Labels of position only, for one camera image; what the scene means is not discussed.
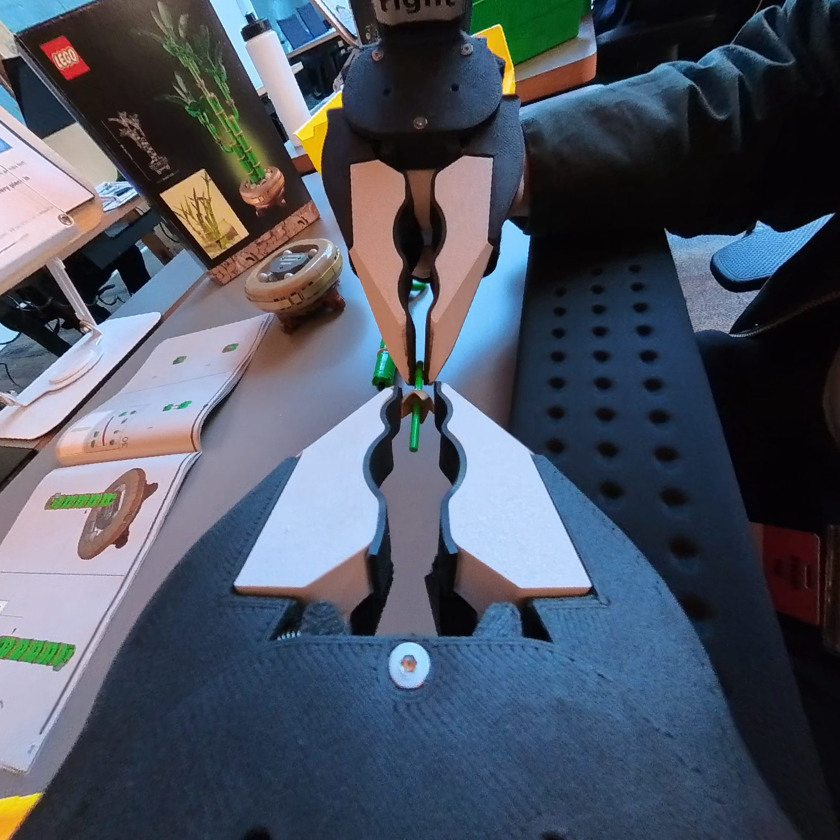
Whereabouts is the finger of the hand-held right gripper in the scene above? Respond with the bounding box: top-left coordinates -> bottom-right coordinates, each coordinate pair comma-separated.
425,155 -> 496,384
350,161 -> 418,385

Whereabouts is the grey desk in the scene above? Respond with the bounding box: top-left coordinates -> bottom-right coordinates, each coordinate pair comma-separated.
0,171 -> 534,798

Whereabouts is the orange printed box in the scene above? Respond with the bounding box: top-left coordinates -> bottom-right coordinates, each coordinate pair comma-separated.
753,524 -> 823,626

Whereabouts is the black toy brick set box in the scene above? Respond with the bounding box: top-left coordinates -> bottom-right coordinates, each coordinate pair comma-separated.
16,0 -> 321,287

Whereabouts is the brown round brick base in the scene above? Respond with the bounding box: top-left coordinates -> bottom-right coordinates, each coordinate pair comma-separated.
245,238 -> 346,334

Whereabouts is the yellow plastic bin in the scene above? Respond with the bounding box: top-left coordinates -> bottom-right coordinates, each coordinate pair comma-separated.
294,25 -> 517,173
0,791 -> 44,840

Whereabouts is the green brick bamboo stalk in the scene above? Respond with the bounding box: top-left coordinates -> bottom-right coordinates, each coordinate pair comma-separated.
371,279 -> 431,392

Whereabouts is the white water bottle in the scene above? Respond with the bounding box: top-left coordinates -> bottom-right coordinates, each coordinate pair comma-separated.
241,12 -> 313,143

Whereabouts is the person's right forearm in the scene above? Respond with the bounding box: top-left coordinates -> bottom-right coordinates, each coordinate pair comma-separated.
517,0 -> 840,240

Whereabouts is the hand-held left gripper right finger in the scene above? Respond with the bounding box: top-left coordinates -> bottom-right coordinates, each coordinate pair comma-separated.
434,382 -> 595,636

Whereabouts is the black chair armrest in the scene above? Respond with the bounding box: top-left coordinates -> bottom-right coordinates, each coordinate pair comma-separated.
710,213 -> 834,294

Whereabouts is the printed instruction sheet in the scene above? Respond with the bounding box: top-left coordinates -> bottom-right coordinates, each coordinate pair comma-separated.
0,121 -> 97,277

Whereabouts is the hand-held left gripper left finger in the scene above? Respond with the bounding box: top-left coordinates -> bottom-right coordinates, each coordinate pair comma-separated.
234,386 -> 403,634

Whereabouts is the green axle rod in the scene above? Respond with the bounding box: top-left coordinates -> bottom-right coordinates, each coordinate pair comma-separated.
409,361 -> 426,454

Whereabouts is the green plastic crate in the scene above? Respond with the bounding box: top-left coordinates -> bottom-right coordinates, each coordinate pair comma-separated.
469,0 -> 592,64

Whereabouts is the person's dark jacket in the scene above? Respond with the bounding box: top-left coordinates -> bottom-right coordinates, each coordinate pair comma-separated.
696,217 -> 840,526

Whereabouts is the black studded mat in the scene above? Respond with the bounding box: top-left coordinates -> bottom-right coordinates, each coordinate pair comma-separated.
511,231 -> 821,788

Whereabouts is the open instruction booklet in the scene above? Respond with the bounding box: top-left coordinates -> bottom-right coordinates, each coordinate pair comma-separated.
0,314 -> 275,775

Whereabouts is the black flat pad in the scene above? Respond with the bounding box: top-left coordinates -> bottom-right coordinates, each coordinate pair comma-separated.
0,445 -> 35,488

